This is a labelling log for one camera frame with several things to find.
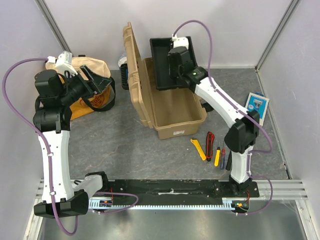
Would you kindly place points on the blue razor package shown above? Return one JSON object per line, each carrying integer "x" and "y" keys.
{"x": 259, "y": 103}

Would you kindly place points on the black handle hammer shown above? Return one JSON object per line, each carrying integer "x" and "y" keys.
{"x": 229, "y": 162}

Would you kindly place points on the red black utility knife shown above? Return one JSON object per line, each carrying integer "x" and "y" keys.
{"x": 210, "y": 137}

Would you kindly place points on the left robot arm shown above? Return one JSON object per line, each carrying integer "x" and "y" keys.
{"x": 52, "y": 118}

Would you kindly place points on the slotted cable duct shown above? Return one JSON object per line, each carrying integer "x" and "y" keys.
{"x": 103, "y": 203}

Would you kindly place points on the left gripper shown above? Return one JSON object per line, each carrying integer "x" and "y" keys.
{"x": 98, "y": 84}

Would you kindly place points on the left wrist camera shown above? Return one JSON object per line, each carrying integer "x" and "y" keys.
{"x": 62, "y": 64}

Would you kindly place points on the yellow handle screwdriver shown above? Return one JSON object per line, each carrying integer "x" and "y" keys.
{"x": 217, "y": 155}

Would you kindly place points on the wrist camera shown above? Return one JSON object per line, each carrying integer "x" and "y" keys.
{"x": 62, "y": 64}
{"x": 180, "y": 42}

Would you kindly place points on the yellow utility knife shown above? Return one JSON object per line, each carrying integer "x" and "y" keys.
{"x": 199, "y": 149}

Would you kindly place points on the yellow canvas tote bag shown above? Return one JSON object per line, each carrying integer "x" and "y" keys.
{"x": 100, "y": 102}

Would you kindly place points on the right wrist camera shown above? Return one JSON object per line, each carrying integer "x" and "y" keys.
{"x": 180, "y": 42}

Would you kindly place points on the red blue screwdriver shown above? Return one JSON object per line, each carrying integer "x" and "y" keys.
{"x": 222, "y": 158}

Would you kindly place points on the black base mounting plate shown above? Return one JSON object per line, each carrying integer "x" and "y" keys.
{"x": 165, "y": 192}

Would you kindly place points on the tan plastic toolbox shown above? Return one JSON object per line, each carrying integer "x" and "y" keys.
{"x": 172, "y": 113}

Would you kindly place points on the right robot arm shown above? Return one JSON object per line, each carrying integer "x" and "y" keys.
{"x": 243, "y": 126}

